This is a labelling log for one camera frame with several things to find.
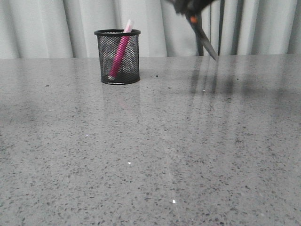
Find pink pen with clear cap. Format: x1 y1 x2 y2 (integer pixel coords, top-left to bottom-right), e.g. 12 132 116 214
108 19 135 81

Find grey pleated curtain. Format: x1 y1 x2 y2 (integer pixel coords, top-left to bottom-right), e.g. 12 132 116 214
0 0 301 59

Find black blurred gripper finger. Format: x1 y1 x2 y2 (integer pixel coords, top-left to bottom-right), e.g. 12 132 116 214
167 0 214 15

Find grey orange handled scissors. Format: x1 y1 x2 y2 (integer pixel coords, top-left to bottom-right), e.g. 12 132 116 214
185 10 218 61

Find black mesh pen cup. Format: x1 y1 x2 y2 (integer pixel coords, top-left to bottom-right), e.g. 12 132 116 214
94 29 141 85

